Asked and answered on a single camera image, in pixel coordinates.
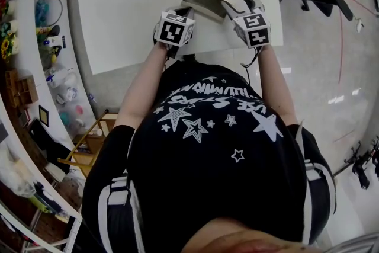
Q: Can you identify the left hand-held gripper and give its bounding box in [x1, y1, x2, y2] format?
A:
[153, 5, 197, 48]

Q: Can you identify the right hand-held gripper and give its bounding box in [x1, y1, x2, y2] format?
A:
[221, 0, 272, 49]

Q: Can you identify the beige rectangular box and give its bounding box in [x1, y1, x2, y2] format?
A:
[180, 0, 230, 24]

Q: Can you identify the person's right forearm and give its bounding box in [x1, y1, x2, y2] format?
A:
[255, 44, 298, 127]

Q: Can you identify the person's left forearm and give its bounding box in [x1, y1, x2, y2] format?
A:
[113, 43, 167, 129]

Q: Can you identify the white table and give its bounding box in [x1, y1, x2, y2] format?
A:
[76, 0, 284, 76]

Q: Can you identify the white shelving unit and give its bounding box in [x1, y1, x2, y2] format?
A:
[0, 0, 96, 253]

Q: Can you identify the wooden stool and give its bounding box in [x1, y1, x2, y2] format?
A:
[57, 108, 120, 179]

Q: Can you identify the person's black star shirt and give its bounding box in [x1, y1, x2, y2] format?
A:
[81, 63, 338, 253]

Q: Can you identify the wooden organiser box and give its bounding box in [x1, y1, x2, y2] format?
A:
[4, 68, 40, 109]

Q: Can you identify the sunflower pot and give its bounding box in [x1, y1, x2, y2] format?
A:
[0, 33, 20, 60]

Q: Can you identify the black bag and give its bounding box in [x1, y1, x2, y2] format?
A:
[28, 118, 72, 176]

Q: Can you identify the person's head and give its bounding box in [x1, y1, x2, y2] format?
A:
[182, 217, 326, 253]

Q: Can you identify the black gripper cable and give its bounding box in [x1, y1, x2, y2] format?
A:
[239, 47, 265, 69]

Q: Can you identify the red floor cable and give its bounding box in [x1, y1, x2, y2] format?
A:
[337, 0, 379, 85]

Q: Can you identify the black cable loop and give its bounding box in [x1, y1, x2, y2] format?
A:
[47, 0, 65, 28]

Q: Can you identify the black picture frame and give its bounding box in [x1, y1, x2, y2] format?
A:
[38, 104, 50, 127]

